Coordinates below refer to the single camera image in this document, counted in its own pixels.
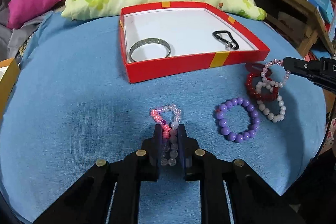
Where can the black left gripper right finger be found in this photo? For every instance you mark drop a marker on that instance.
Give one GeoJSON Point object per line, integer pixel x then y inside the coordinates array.
{"type": "Point", "coordinates": [214, 177]}

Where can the silver metal bangle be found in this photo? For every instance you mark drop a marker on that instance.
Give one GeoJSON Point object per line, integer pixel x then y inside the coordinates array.
{"type": "Point", "coordinates": [148, 49]}

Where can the wooden shelf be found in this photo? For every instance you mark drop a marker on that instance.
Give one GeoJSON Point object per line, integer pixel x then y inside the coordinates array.
{"type": "Point", "coordinates": [299, 22]}

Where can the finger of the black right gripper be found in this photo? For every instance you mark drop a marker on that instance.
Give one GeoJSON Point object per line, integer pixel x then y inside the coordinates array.
{"type": "Point", "coordinates": [302, 68]}

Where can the red white jewelry box tray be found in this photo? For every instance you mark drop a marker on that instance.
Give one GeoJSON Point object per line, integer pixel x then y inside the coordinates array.
{"type": "Point", "coordinates": [200, 36]}

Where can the grey blanket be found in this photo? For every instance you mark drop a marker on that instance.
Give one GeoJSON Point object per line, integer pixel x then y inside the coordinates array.
{"type": "Point", "coordinates": [12, 39]}

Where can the orange open box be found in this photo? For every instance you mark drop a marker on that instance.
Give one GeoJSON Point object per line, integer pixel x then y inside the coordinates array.
{"type": "Point", "coordinates": [9, 75]}

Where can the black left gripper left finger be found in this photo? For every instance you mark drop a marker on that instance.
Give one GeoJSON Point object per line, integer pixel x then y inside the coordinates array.
{"type": "Point", "coordinates": [126, 177]}

